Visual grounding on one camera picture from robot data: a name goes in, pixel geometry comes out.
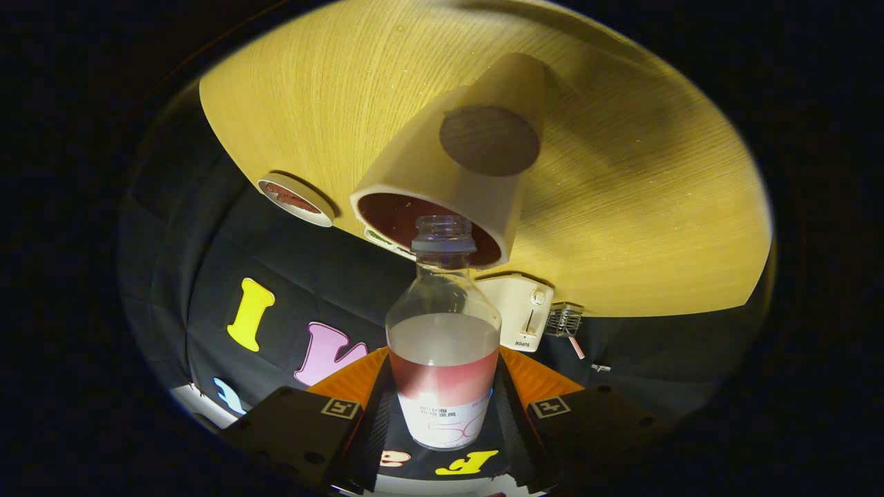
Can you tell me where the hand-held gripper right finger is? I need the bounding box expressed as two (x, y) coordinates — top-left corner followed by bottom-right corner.
(493, 347), (664, 492)

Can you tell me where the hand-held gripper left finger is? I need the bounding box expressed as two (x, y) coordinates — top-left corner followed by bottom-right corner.
(221, 347), (398, 494)

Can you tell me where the clear juice bottle pink label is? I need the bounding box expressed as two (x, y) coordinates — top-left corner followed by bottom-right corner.
(385, 215), (503, 451)

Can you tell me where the cream cup wooden handle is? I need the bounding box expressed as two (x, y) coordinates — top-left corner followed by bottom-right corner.
(349, 53), (548, 270)

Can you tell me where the white toaster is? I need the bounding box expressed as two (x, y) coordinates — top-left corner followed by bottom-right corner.
(475, 273), (555, 353)

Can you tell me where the black backdrop cloth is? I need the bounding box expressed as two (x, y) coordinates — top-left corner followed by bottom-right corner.
(117, 83), (774, 484)

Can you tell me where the white divided condiment dish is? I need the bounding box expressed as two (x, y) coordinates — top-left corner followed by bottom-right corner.
(364, 228), (415, 262)

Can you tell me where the white round plate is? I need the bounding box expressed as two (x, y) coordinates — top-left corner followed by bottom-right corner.
(257, 173), (336, 227)

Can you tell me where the wooden table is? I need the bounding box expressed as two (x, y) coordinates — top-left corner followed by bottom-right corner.
(199, 0), (773, 318)

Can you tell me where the wire mesh holder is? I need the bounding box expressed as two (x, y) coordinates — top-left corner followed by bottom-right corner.
(546, 302), (585, 338)

